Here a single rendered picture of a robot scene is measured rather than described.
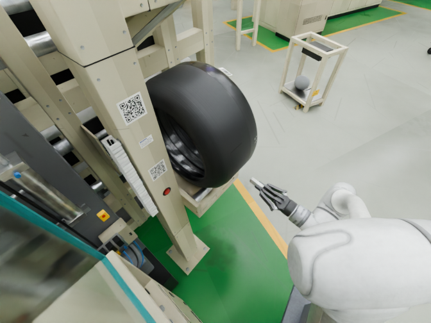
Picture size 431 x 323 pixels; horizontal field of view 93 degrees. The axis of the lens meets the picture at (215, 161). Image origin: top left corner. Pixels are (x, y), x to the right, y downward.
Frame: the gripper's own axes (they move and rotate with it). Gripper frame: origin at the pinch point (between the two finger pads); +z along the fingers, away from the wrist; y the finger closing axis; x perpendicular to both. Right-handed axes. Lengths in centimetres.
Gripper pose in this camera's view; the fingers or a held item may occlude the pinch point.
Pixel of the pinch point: (256, 183)
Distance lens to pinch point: 102.4
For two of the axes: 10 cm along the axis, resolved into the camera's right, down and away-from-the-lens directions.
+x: -0.8, 5.6, 8.3
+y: -6.5, 6.0, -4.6
